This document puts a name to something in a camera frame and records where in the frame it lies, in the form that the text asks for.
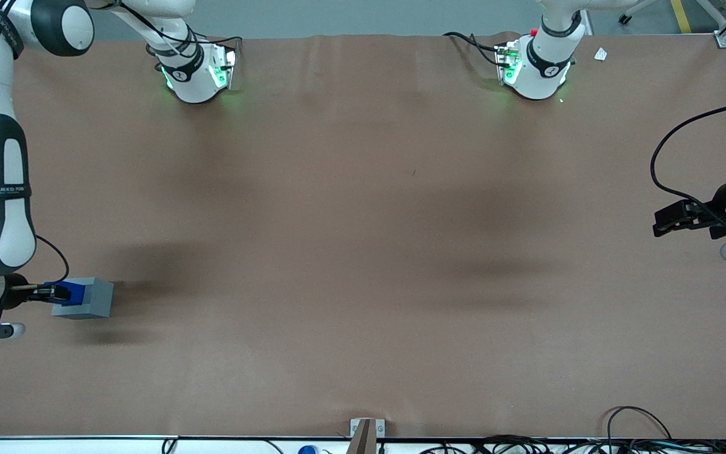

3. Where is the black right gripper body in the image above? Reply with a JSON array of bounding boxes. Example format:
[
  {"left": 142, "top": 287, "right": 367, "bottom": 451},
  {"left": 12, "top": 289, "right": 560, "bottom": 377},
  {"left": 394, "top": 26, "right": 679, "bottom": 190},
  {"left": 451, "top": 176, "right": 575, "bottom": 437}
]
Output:
[{"left": 0, "top": 273, "right": 28, "bottom": 311}]

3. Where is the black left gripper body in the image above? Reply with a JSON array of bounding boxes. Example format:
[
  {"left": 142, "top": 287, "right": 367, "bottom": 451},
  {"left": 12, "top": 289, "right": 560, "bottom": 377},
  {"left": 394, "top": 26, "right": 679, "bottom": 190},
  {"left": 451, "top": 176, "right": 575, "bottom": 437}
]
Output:
[{"left": 706, "top": 178, "right": 726, "bottom": 229}]

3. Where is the blue plastic insert part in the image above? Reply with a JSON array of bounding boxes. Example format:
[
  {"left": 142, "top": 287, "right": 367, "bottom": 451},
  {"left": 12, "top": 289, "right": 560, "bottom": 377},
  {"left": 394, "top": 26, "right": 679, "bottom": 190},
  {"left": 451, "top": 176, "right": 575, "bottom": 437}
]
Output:
[{"left": 43, "top": 281, "right": 84, "bottom": 308}]

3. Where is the gray square socket base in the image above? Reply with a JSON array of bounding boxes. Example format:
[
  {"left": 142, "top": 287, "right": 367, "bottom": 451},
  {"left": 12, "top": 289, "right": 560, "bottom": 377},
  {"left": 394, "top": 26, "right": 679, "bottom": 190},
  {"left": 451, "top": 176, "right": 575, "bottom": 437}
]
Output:
[{"left": 52, "top": 277, "right": 114, "bottom": 320}]

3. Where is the chair leg with caster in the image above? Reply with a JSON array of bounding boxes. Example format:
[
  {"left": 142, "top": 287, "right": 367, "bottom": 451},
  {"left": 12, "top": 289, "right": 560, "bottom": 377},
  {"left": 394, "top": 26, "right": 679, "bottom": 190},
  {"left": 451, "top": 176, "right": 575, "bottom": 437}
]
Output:
[{"left": 618, "top": 0, "right": 660, "bottom": 25}]

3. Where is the brown paper table cover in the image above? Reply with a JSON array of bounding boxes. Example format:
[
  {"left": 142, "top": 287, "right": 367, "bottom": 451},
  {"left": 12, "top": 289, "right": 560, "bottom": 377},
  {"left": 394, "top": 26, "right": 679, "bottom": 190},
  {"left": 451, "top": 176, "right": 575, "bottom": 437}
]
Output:
[{"left": 0, "top": 32, "right": 726, "bottom": 439}]

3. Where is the long black looping cable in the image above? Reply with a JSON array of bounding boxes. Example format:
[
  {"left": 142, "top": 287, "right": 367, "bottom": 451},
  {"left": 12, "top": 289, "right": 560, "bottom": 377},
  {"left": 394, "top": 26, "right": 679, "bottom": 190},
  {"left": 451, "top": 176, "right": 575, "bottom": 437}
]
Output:
[{"left": 650, "top": 99, "right": 726, "bottom": 212}]

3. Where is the black arched floor cable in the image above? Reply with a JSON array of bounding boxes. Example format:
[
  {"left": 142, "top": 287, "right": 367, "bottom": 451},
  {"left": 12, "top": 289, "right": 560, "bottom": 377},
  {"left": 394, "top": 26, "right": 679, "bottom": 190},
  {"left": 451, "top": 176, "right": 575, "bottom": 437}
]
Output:
[{"left": 607, "top": 406, "right": 673, "bottom": 442}]

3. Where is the black left arm base cable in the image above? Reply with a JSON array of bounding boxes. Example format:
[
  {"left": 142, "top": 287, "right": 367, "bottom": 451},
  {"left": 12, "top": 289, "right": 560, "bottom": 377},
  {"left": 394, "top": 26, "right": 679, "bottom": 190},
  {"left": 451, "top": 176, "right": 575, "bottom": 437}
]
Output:
[{"left": 443, "top": 32, "right": 506, "bottom": 67}]

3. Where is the black arm base cable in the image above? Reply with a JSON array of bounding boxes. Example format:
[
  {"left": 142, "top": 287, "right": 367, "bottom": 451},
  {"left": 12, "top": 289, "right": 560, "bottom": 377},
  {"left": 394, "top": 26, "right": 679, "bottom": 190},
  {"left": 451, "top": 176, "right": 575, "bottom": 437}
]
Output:
[
  {"left": 443, "top": 32, "right": 506, "bottom": 67},
  {"left": 111, "top": 0, "right": 242, "bottom": 64}
]

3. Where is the black tangled cable bundle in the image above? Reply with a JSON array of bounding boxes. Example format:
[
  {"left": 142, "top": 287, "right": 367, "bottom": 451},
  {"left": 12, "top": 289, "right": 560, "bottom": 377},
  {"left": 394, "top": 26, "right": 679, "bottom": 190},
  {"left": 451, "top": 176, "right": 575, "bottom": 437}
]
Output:
[{"left": 420, "top": 434, "right": 726, "bottom": 454}]

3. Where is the black right arm base cable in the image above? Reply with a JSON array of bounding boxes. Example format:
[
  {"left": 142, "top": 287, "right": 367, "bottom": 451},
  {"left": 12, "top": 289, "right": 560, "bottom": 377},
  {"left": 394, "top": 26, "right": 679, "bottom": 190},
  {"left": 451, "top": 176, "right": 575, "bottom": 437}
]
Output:
[{"left": 111, "top": 0, "right": 242, "bottom": 64}]

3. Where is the metal corner bracket plate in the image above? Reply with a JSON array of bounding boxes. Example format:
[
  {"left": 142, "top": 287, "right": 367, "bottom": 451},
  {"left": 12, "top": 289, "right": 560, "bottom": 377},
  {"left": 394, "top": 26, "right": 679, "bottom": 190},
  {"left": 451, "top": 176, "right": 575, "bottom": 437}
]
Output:
[{"left": 350, "top": 419, "right": 386, "bottom": 438}]

